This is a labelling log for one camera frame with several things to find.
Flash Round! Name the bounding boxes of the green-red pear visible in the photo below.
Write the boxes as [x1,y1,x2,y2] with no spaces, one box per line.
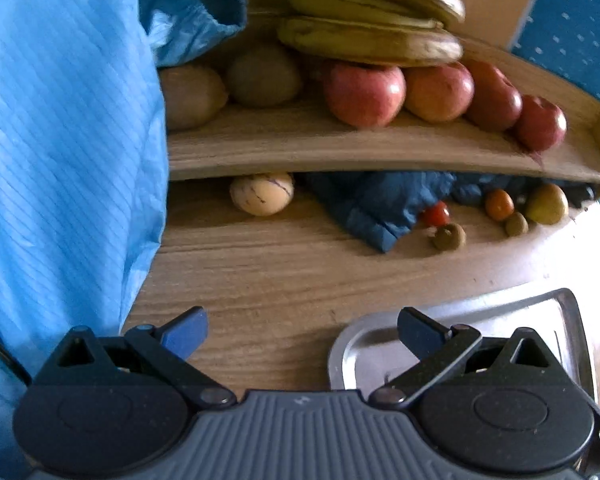
[524,183,569,226]

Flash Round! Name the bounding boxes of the brown kiwi, left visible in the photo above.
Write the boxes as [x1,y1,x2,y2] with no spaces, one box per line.
[159,64,228,131]

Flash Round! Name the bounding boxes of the black cable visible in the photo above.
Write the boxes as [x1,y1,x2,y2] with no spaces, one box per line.
[0,326,34,386]

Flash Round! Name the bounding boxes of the small brown longan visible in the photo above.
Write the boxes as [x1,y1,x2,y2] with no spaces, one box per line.
[504,211,529,237]

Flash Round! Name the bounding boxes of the blue polka-dot board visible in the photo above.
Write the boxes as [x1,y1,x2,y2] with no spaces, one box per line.
[512,0,600,100]

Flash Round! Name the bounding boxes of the banana bunch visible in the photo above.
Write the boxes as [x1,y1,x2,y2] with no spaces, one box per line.
[277,0,465,67]

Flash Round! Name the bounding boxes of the steel tray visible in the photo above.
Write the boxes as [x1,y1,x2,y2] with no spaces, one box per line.
[327,285,598,399]

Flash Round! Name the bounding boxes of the wooden curved shelf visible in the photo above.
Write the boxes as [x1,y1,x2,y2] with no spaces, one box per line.
[168,38,600,185]

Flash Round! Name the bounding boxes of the small orange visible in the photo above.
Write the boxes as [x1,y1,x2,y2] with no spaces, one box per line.
[484,188,515,222]

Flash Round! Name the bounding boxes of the brown kiwi, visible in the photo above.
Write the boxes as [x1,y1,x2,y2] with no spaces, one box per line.
[226,44,303,107]
[159,64,228,131]

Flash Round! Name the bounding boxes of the pale red apple, leftmost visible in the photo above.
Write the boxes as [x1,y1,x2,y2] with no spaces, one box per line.
[322,63,406,129]

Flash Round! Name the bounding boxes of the brown mangosteen-like fruit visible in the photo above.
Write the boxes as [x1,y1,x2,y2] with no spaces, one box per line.
[432,223,466,252]

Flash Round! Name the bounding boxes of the striped pepino melon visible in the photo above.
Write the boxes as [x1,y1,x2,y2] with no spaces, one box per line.
[230,172,294,217]

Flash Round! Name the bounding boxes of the light blue hanging garment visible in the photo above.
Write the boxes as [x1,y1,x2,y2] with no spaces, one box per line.
[0,0,249,480]

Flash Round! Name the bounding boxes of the cherry tomato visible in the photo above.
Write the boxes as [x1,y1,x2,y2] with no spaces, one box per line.
[420,200,451,229]

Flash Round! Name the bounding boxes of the red apple, rightmost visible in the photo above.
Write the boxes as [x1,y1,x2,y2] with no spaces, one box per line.
[513,94,568,153]

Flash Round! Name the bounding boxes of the brown kiwi, right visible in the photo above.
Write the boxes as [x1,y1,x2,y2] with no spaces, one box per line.
[226,44,303,107]

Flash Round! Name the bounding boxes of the dark blue jacket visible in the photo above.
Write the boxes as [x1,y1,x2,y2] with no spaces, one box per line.
[299,170,596,255]

